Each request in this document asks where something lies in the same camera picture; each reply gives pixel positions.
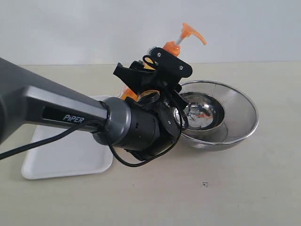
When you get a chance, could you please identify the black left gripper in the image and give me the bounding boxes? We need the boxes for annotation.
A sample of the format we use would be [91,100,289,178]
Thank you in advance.
[113,61,188,161]

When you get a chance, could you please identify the orange pump soap bottle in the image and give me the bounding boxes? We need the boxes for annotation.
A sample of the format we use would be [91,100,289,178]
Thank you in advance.
[117,23,207,101]

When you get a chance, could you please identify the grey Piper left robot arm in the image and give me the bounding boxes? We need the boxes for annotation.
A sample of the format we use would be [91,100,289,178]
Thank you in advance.
[0,51,192,167]

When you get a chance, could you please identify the small shiny steel bowl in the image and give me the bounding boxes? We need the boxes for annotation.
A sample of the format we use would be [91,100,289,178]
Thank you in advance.
[180,91,225,138]

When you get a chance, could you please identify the steel mesh colander bowl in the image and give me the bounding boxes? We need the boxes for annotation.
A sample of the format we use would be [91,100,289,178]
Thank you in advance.
[180,80,259,151]

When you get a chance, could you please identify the white rectangular foam tray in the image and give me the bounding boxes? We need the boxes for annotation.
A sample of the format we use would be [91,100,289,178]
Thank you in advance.
[21,95,113,180]

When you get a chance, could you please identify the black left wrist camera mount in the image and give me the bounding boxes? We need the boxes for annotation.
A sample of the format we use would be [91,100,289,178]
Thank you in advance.
[145,47,193,87]

